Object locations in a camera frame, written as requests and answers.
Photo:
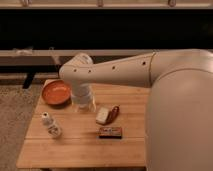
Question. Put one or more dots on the dark rectangular snack box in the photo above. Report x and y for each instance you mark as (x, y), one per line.
(110, 132)

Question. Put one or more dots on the brown sausage snack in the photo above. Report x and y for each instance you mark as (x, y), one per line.
(113, 113)

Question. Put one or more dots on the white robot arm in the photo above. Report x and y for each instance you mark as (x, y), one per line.
(179, 112)

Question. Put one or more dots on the white window rail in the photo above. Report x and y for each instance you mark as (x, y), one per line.
(48, 57)

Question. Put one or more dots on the white sponge block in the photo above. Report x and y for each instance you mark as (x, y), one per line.
(102, 115)

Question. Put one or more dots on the orange bowl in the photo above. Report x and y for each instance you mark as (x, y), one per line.
(56, 93)

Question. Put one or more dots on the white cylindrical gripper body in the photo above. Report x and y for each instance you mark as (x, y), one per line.
(82, 96)

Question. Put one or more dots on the white plastic bottle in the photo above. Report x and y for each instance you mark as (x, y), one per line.
(51, 125)

